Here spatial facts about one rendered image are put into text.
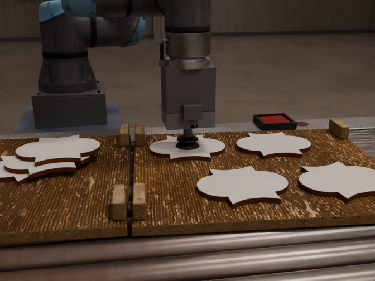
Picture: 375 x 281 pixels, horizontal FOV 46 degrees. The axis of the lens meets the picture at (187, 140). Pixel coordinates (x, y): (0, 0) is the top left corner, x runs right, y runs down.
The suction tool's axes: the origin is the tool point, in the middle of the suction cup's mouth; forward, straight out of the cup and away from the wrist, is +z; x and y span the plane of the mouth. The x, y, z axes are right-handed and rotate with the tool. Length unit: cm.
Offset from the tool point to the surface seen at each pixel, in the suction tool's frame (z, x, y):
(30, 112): 7, 55, -35
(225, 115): 93, 319, 100
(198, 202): 0.4, -19.7, -2.4
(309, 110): 93, 322, 188
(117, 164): 0.4, -4.3, -12.8
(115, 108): 7, 54, -11
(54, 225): 0.4, -22.3, -21.4
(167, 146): -0.5, 0.4, -3.6
